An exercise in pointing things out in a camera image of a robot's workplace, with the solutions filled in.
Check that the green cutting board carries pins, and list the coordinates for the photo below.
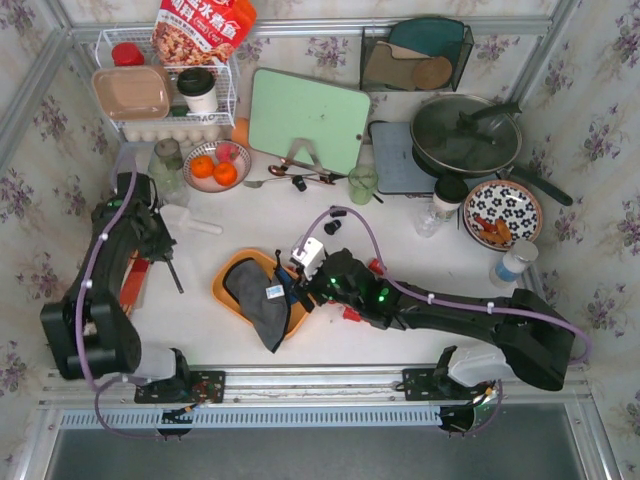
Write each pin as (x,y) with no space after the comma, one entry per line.
(286,106)

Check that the striped cloth mat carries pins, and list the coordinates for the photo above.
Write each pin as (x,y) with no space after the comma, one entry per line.
(134,284)

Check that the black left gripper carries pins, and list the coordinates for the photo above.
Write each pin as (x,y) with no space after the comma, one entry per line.
(163,248)

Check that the red snack bag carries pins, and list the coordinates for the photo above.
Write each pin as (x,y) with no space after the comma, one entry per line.
(201,32)

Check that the copper spoon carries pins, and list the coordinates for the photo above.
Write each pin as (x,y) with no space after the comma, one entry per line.
(283,171)

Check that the flower patterned plate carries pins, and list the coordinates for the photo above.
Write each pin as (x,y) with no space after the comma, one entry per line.
(506,200)

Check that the egg tray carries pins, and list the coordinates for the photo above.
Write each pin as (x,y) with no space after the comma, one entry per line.
(183,135)

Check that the green glass cup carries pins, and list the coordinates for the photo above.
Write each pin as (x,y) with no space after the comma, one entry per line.
(363,181)

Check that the peach in bowl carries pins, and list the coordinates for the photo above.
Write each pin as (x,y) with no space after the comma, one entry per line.
(227,152)

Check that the clear plastic cup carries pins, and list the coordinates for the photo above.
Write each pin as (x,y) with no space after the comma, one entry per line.
(428,220)

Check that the grey blue cloth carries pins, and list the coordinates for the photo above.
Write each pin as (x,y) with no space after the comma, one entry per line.
(265,300)

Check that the fruit bowl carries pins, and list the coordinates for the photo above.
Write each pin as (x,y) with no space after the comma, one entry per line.
(208,185)

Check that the orange storage basket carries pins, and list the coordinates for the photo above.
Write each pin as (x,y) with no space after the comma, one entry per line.
(299,312)

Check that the orange sponge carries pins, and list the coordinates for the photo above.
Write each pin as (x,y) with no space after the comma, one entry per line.
(240,132)

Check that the black frying pan with lid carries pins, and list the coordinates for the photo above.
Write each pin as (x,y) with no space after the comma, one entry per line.
(471,137)

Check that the white cup black lid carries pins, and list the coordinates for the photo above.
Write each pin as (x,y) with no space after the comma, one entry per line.
(197,86)

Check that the orange right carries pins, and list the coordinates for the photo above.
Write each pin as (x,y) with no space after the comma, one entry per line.
(225,174)

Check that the grey induction cooker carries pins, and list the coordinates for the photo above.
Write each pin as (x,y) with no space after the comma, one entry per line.
(398,172)

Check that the grey glass jar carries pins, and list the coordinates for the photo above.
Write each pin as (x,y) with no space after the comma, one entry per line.
(165,168)

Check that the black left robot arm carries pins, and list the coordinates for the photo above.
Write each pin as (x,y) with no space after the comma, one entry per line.
(88,331)

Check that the orange left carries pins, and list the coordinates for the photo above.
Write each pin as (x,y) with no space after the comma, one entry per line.
(202,167)

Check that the teal plate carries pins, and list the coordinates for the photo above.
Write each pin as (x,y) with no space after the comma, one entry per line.
(432,36)

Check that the beige lunch box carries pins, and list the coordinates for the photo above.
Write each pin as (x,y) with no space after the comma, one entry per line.
(138,93)

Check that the water bottle silver cap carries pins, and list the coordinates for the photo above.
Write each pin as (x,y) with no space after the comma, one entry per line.
(513,263)

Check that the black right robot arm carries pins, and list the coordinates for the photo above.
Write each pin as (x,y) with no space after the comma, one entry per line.
(534,340)

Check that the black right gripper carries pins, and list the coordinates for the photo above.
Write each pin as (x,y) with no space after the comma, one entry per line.
(304,288)

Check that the red capsule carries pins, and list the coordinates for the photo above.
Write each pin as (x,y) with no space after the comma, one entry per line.
(350,314)
(377,267)

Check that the white wire rack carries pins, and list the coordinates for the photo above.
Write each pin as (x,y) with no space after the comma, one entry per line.
(226,76)

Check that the black capsule top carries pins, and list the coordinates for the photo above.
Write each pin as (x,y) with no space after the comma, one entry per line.
(336,212)

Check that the orange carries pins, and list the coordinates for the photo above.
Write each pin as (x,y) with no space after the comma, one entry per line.
(225,174)
(202,167)

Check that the round cork coaster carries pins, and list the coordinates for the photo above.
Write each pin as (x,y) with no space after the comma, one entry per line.
(432,73)

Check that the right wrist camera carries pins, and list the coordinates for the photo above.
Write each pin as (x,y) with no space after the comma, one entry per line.
(308,255)

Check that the red jar lid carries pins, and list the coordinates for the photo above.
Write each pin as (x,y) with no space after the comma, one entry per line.
(127,54)

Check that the black handled fork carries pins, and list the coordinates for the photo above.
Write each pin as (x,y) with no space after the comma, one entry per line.
(175,277)

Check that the fried food pieces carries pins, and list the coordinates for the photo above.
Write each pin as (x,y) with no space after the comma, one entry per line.
(496,233)

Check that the coffee cup black lid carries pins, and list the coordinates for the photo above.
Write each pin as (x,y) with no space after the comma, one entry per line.
(449,193)

